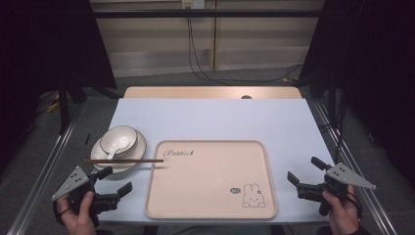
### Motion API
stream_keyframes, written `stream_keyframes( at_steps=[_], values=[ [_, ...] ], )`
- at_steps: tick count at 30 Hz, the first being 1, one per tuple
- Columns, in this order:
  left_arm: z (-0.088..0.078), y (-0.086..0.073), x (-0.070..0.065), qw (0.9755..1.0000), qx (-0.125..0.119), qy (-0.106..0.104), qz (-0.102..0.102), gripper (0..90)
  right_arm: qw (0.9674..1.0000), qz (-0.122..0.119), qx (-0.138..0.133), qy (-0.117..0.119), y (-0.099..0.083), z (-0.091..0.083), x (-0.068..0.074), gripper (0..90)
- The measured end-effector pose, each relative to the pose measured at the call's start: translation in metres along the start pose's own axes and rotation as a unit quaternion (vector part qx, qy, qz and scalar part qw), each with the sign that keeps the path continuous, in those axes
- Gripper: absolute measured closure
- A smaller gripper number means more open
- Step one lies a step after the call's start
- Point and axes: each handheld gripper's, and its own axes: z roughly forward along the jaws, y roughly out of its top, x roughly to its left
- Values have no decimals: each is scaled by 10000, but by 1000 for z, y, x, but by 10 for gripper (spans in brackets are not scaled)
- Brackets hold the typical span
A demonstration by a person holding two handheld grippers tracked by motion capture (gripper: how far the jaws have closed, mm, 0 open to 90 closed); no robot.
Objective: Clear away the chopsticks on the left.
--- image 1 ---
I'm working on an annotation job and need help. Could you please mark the black wrist strap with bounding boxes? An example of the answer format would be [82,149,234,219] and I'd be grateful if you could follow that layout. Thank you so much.
[346,191,364,220]
[52,199,72,227]

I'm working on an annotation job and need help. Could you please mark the white wall socket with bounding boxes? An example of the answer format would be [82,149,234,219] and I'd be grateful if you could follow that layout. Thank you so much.
[181,0,207,10]

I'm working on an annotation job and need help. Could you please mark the white bowl with dark rim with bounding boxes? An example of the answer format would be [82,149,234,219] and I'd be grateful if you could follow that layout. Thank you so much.
[99,124,139,156]

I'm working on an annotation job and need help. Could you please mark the pale blue table mat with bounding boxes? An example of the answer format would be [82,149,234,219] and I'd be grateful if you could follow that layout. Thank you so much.
[93,97,336,226]

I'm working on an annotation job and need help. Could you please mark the person's right hand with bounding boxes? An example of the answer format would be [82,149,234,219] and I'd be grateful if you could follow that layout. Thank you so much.
[321,184,360,235]

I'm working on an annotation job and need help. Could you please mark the black curtain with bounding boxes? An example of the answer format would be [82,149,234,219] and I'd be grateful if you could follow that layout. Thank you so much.
[0,0,117,177]
[298,0,415,179]

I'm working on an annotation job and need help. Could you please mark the white plate with dark rim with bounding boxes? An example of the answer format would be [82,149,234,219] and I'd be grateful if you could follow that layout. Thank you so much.
[90,129,148,174]

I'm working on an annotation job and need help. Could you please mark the white ceramic spoon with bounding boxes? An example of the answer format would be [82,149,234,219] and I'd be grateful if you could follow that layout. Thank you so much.
[106,138,132,162]

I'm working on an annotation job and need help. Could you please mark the yellow cable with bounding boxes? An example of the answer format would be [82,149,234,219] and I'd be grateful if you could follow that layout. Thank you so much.
[45,100,61,114]

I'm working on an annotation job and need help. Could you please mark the aluminium floor rail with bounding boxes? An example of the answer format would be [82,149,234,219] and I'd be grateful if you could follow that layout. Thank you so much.
[5,102,84,235]
[311,99,399,235]

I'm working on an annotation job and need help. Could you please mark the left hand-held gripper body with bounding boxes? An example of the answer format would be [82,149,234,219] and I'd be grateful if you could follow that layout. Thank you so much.
[51,165,121,228]

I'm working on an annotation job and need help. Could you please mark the black metal stand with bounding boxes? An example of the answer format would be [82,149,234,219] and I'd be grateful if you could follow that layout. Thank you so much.
[57,76,86,135]
[309,70,344,126]

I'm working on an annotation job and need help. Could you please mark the pink tray with rabbit print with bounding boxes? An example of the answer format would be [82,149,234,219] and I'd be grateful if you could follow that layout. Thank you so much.
[145,139,279,220]

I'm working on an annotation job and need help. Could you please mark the black hanging cable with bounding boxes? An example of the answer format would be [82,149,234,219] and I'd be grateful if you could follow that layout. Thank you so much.
[188,17,302,83]
[186,6,304,86]

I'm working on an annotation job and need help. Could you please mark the brown wooden chopstick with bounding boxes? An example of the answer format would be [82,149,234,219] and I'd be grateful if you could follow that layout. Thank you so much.
[83,158,164,164]

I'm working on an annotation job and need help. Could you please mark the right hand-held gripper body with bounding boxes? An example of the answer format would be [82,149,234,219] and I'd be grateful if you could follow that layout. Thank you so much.
[296,162,378,217]

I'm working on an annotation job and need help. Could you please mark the black horizontal frame bar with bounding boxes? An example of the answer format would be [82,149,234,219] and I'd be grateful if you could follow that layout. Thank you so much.
[91,9,326,19]

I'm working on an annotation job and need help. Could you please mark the light wooden table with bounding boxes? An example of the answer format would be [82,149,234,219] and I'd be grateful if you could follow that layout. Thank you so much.
[122,85,303,100]

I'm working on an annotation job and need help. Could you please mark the person's left hand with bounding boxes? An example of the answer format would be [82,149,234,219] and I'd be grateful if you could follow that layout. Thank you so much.
[56,190,98,235]

